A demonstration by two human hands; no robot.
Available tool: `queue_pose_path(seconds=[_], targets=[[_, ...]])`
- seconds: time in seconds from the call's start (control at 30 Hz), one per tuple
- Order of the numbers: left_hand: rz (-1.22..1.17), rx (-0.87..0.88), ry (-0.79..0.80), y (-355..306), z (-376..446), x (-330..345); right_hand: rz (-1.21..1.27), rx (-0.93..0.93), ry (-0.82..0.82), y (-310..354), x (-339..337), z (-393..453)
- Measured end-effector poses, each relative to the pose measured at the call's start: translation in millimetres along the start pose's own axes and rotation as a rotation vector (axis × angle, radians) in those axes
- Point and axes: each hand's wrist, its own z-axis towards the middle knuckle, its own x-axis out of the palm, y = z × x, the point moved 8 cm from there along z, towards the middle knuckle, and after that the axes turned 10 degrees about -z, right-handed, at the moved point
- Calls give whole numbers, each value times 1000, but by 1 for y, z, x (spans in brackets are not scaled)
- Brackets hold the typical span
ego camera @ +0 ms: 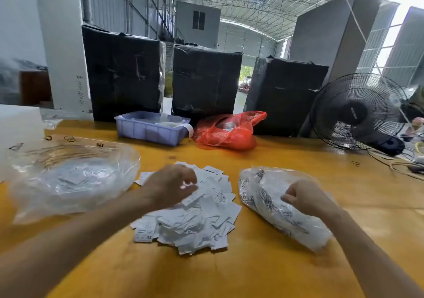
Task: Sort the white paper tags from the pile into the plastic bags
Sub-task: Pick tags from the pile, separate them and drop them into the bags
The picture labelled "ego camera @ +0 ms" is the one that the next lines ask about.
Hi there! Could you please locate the pile of white labels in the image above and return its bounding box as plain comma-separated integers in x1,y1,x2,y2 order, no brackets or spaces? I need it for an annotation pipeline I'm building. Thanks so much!
130,162,242,256

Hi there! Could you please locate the large clear bag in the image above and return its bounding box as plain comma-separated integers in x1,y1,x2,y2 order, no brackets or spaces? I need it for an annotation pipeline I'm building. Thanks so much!
7,137,142,224

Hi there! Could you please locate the person's right forearm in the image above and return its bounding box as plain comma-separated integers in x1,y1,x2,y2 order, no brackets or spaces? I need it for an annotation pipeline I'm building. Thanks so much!
323,207,424,298

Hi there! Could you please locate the blue plastic bin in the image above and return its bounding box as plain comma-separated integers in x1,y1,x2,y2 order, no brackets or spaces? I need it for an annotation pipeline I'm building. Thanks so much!
114,111,193,147

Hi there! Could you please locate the bundle of cables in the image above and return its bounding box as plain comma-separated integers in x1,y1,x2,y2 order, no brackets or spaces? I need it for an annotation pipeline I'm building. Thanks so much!
367,150,424,179

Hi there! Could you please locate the red plastic bag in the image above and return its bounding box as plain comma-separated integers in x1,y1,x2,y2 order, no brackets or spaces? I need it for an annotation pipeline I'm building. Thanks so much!
193,111,268,151

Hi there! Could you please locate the person's right hand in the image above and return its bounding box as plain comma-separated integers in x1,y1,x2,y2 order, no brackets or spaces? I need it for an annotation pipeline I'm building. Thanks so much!
281,178,341,221

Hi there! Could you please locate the large black wrapped bale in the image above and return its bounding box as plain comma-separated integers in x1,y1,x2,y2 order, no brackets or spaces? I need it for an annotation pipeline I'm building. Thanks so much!
244,56,329,138
171,44,243,120
81,24,167,123

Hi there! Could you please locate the person's left hand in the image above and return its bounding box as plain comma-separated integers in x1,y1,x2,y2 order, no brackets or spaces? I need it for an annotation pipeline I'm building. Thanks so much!
142,164,198,211

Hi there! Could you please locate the person's left forearm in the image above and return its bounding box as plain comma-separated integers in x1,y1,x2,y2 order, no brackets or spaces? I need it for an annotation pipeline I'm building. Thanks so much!
0,188,157,298

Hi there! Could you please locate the white pillar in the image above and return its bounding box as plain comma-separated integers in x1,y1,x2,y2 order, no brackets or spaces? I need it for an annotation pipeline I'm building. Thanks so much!
33,0,94,118

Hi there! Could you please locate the white foam box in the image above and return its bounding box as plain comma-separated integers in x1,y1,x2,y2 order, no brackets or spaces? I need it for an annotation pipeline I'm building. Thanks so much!
0,104,46,183

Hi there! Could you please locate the clear plastic bag black print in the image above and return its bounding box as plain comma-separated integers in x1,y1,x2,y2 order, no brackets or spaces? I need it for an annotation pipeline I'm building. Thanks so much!
238,167,334,253

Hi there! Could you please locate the grey cabin with window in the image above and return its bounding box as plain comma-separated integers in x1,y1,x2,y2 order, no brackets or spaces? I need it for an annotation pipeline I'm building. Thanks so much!
175,2,222,49

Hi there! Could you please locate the black table fan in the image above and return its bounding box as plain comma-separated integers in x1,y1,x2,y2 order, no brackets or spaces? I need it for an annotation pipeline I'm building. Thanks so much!
309,73,409,156

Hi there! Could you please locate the brown wooden cabinet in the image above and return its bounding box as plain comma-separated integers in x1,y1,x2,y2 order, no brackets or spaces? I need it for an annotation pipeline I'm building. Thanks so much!
19,70,53,107

